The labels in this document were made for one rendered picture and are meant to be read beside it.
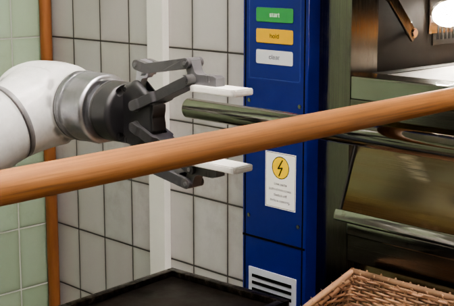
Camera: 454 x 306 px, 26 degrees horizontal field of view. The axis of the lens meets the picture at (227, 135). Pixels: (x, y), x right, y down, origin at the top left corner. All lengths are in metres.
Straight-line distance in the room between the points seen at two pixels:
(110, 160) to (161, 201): 1.19
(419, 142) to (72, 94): 0.42
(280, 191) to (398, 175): 0.25
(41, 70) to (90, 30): 0.95
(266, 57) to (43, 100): 0.63
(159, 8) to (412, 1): 0.52
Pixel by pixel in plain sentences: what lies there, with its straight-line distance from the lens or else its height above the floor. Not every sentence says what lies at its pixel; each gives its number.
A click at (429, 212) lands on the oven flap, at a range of 1.63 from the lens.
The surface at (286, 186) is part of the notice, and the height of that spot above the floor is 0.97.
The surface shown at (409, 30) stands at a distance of 1.81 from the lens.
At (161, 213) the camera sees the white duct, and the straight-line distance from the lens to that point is 2.08.
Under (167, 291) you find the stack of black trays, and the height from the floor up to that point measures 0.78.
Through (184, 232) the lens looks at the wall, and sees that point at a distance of 2.07.
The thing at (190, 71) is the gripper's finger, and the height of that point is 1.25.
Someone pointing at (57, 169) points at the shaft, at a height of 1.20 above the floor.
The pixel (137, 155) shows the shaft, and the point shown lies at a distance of 0.91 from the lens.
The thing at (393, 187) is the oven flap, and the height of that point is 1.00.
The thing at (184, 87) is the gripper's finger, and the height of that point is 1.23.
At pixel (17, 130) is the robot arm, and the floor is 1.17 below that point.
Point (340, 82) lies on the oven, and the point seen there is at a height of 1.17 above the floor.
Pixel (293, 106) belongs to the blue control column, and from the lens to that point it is 1.76.
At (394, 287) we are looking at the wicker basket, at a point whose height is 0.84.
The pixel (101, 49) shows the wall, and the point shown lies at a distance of 2.21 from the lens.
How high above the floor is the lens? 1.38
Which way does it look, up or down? 10 degrees down
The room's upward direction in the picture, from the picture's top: straight up
